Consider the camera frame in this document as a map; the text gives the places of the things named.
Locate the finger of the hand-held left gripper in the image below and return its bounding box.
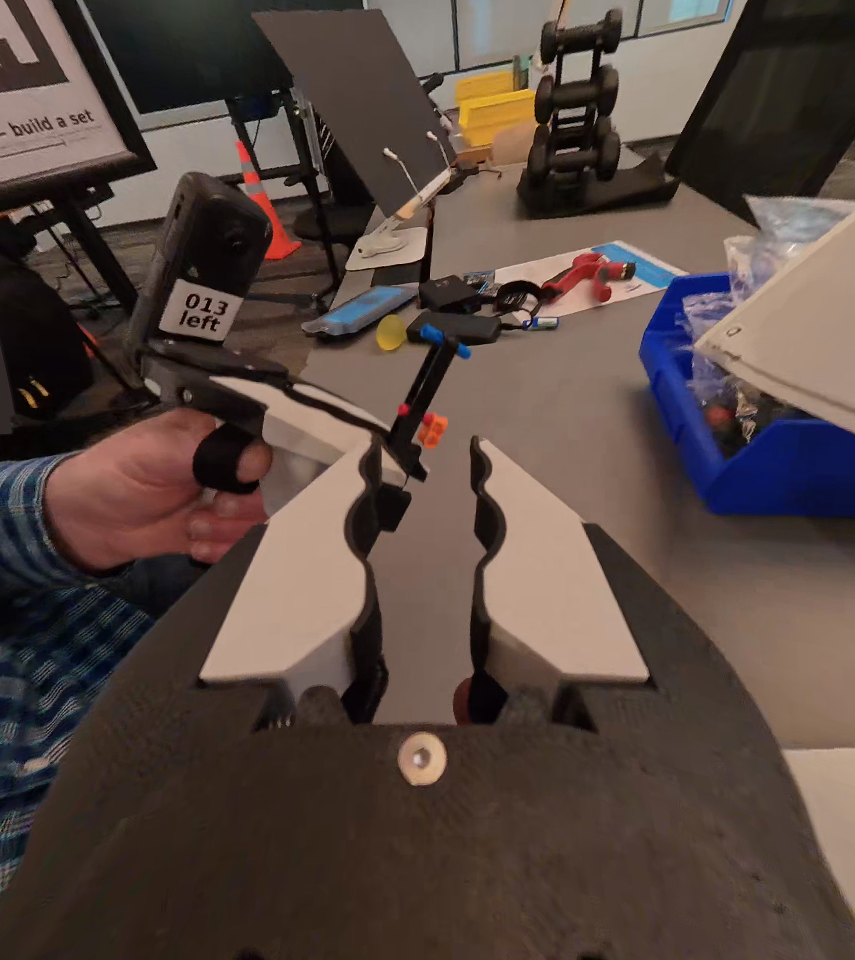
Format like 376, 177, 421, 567
208, 377, 372, 524
288, 381, 393, 438

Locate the black power bank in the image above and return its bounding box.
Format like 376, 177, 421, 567
406, 311, 504, 346

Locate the person's left hand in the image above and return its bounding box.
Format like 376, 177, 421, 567
45, 407, 276, 573

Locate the stack of yellow bins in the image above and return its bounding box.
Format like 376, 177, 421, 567
453, 71, 537, 147

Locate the orange traffic cone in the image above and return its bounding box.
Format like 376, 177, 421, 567
236, 141, 303, 262

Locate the black dumbbell rack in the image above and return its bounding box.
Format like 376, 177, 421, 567
516, 7, 682, 220

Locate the black backpack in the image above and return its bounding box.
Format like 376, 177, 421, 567
0, 225, 95, 421

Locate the black coiled cable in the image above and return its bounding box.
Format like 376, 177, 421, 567
495, 279, 546, 316

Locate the black mesh panel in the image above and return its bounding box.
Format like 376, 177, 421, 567
666, 0, 855, 226

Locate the framed black-white pattern poster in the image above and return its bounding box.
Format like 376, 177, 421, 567
0, 0, 159, 219

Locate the blue plastic parts bin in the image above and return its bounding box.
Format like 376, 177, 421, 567
639, 271, 855, 519

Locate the blue flat case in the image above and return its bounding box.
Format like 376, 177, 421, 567
301, 285, 420, 342

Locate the black easel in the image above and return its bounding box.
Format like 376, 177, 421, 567
0, 180, 144, 354

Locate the black toy beam assembly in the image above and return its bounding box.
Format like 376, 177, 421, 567
375, 321, 475, 535

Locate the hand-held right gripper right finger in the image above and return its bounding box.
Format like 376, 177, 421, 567
468, 435, 650, 723

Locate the white blue-edged sheet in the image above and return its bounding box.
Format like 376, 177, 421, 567
495, 240, 689, 320

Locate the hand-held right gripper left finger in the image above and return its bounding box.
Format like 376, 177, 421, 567
198, 435, 391, 725

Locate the black charger box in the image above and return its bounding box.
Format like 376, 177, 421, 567
418, 276, 485, 312

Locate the black board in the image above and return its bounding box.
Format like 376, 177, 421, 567
251, 7, 460, 219

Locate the person's left forearm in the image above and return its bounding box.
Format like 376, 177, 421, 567
0, 453, 99, 594

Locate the black wall screen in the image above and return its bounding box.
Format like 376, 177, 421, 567
78, 0, 301, 117

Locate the pile of clear parts bags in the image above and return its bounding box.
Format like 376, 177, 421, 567
682, 193, 855, 459

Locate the white wooden book stand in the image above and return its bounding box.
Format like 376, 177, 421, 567
345, 127, 490, 275

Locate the white instruction booklet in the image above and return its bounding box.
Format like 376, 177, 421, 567
692, 171, 855, 451

